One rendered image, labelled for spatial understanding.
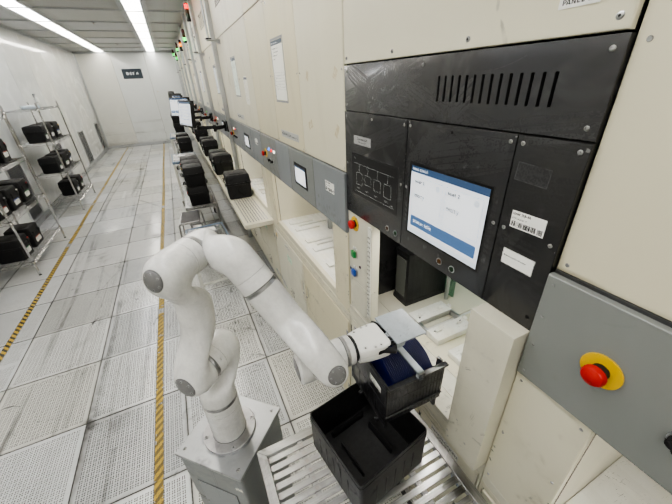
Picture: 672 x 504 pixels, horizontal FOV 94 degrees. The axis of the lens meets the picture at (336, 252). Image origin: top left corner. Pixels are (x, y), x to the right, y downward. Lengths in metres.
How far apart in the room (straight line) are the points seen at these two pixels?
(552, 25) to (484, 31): 0.14
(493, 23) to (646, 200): 0.42
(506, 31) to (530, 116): 0.17
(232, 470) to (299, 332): 0.69
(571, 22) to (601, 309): 0.47
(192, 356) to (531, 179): 0.96
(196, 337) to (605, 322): 0.94
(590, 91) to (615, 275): 0.30
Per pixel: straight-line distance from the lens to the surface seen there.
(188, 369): 1.07
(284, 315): 0.79
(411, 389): 1.01
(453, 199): 0.87
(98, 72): 14.45
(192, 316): 0.96
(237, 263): 0.76
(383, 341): 0.91
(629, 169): 0.67
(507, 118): 0.77
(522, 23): 0.77
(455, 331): 1.54
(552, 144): 0.71
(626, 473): 1.40
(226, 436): 1.36
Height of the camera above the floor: 1.91
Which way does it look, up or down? 29 degrees down
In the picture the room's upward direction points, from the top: 3 degrees counter-clockwise
